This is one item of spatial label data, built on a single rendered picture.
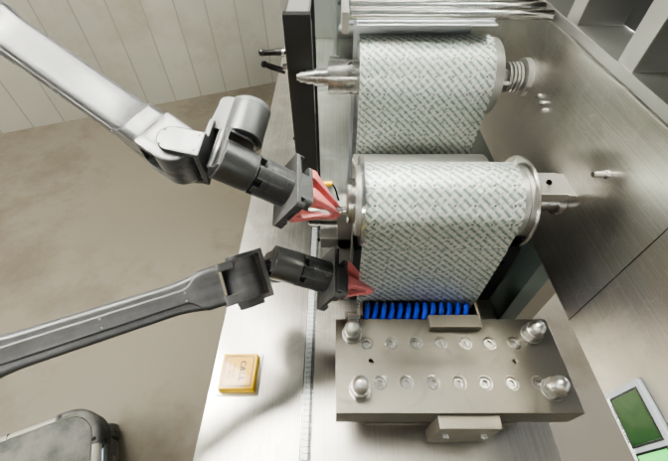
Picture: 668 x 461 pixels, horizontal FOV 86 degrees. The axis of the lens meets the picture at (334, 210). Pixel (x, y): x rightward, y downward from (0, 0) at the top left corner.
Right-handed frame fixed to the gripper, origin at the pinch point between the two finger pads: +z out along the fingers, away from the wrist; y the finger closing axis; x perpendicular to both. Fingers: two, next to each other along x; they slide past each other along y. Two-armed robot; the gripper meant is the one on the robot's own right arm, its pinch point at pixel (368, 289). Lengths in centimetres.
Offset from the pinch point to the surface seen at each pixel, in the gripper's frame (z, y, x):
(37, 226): -110, -105, -186
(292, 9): -30, -36, 25
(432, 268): 5.6, 0.3, 11.7
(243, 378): -14.3, 11.4, -24.8
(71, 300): -71, -54, -163
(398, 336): 6.6, 7.3, -1.1
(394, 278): 1.7, 0.3, 5.8
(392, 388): 4.7, 16.3, -2.0
